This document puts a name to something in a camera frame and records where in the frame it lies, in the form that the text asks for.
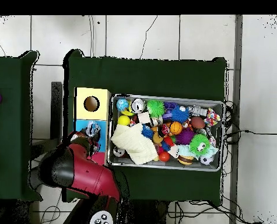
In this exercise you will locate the side table under green cloth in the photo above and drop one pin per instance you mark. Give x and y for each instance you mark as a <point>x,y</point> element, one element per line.
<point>7,140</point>

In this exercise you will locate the blue spiky ball with eye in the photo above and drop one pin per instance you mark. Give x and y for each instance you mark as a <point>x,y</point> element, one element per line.
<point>179,114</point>

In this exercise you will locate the yellow ball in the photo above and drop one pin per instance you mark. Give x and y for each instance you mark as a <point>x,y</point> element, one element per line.
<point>123,120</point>

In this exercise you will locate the crushed clear plastic bottle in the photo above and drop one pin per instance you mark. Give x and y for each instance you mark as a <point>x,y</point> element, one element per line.
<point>92,128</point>

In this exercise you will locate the cream waffle cloth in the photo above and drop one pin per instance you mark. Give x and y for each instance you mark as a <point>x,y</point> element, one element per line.
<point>135,144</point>

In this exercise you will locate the orange basketball toy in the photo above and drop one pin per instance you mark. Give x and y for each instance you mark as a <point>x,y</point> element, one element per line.
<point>176,127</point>

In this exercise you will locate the brown football toy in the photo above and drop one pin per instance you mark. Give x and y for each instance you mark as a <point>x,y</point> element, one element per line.
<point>197,122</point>

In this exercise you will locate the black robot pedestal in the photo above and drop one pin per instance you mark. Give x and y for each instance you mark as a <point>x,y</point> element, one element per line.
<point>147,212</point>

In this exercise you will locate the black panel on stand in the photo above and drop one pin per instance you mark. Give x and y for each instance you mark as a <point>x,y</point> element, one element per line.
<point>56,112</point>

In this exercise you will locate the blue globe ball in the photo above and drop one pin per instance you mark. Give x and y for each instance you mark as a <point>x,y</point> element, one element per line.
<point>122,104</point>

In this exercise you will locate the green spiky ball with eyes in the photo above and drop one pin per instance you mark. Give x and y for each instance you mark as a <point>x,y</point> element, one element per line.
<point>198,143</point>

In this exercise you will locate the dark green tablecloth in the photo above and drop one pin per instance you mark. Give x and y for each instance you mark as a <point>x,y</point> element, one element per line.
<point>152,77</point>

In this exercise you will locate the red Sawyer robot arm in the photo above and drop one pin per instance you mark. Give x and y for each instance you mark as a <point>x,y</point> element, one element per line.
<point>89,175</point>

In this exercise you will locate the purple spiky ball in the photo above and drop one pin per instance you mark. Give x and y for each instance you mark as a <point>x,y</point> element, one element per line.
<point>184,136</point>

